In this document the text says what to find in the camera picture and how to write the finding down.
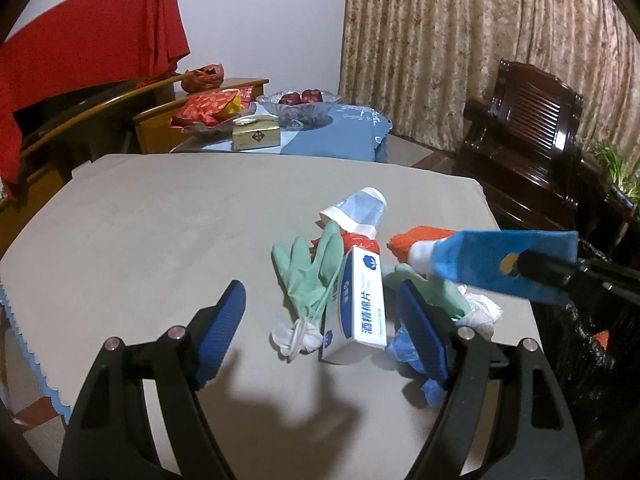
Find beige tissue box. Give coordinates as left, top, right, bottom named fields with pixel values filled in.
left=231, top=115, right=281, bottom=151

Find grey table mat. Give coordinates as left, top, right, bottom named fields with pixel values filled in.
left=1, top=154, right=497, bottom=479

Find potted green plant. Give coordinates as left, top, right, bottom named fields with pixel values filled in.
left=586, top=141, right=639, bottom=206

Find glass fruit bowl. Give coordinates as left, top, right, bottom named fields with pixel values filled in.
left=256, top=89, right=342, bottom=130

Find small white paper wad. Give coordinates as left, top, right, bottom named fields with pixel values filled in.
left=270, top=318, right=323, bottom=362

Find wooden chair frame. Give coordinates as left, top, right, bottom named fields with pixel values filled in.
left=1, top=72, right=190, bottom=252

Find beige patterned curtain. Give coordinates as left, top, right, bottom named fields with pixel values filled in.
left=340, top=0, right=639, bottom=164

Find red snack packages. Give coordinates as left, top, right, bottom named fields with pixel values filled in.
left=169, top=86, right=254, bottom=128

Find blue tablecloth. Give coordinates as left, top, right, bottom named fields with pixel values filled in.
left=171, top=102, right=394, bottom=164

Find dark wooden armchair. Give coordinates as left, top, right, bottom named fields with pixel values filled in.
left=456, top=56, right=586, bottom=231

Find crumpled blue plastic glove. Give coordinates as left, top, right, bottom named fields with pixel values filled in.
left=387, top=324, right=447, bottom=408

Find white tissue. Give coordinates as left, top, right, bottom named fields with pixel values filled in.
left=456, top=285, right=503, bottom=340

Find black trash bag bin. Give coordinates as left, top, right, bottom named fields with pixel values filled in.
left=535, top=295, right=639, bottom=479

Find white blue alcohol pad box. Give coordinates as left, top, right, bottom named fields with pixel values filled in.
left=320, top=246, right=387, bottom=365

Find green rubber glove left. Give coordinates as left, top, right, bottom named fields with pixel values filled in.
left=271, top=221, right=344, bottom=327

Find blue white paper cup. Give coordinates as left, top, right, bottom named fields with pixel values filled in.
left=319, top=186, right=387, bottom=240

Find red cloth cover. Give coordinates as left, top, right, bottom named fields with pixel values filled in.
left=1, top=0, right=190, bottom=194

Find orange foam net sleeve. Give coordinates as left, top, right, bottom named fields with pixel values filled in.
left=386, top=226, right=456, bottom=263

